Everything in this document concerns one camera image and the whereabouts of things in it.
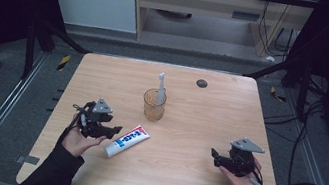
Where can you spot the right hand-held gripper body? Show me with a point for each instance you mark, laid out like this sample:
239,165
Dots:
243,156

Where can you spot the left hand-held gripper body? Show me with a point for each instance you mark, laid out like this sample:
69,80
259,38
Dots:
97,118

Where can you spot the person's right hand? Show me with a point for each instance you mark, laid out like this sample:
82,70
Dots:
239,181

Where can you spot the person's left hand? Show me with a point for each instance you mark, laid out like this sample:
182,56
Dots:
79,142

